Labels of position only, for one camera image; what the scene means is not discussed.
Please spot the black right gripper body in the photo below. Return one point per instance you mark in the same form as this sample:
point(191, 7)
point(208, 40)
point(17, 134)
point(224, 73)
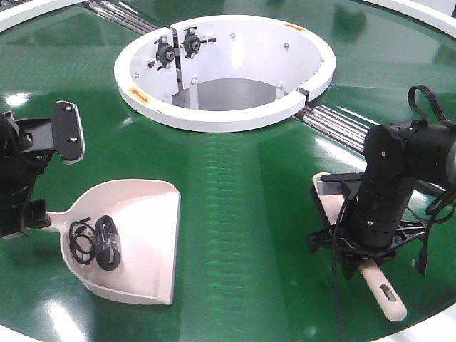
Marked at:
point(352, 255)

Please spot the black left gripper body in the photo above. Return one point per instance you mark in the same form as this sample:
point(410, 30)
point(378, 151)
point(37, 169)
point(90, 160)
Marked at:
point(19, 172)

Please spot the pink hand brush black bristles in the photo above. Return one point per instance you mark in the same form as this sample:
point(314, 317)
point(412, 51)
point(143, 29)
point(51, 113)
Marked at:
point(388, 300)

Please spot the pink plastic dustpan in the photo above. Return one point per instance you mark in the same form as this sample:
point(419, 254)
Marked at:
point(146, 214)

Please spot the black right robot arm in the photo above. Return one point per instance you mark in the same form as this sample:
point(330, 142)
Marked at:
point(369, 206)

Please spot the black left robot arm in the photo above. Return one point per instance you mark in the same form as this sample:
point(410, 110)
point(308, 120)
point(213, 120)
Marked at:
point(20, 167)

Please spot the green conveyor belt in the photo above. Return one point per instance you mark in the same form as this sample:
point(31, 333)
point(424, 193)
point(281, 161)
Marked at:
point(244, 271)

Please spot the steel rollers right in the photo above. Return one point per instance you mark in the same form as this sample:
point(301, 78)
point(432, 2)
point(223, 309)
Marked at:
point(338, 124)

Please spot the steel rollers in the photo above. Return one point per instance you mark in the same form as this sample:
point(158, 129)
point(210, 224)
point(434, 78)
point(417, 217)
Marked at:
point(338, 124)
point(121, 15)

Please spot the orange warning sticker front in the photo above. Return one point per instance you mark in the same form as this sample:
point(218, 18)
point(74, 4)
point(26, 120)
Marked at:
point(141, 96)

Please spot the orange warning sticker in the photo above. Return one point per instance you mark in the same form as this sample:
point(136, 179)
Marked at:
point(141, 96)
point(295, 27)

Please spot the white outer rim left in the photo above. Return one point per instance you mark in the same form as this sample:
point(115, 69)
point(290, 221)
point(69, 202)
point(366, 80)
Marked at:
point(23, 12)

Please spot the white rim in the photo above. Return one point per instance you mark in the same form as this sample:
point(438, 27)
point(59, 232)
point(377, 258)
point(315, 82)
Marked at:
point(23, 12)
point(439, 14)

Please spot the steel rollers upper left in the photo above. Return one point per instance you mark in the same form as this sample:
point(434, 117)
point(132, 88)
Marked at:
point(121, 15)

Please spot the black bearing left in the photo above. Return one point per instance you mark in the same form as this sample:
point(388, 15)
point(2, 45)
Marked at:
point(165, 52)

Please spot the black bearing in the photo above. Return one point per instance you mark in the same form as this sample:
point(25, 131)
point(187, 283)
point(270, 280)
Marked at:
point(165, 52)
point(192, 42)

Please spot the black bearing right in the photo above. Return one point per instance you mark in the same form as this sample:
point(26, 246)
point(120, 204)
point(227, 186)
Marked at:
point(192, 42)

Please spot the orange warning sticker rear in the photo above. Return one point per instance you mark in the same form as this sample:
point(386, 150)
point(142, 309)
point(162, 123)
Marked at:
point(295, 27)

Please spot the white outer rim right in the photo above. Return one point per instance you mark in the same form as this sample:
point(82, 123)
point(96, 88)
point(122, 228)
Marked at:
point(439, 14)

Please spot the left wrist camera mount plate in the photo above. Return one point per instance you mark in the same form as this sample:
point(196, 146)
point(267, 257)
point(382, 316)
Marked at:
point(67, 132)

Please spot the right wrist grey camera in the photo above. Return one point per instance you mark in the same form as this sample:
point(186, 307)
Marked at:
point(338, 183)

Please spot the white central conveyor ring housing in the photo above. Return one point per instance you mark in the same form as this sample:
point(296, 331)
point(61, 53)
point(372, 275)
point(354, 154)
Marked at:
point(258, 72)

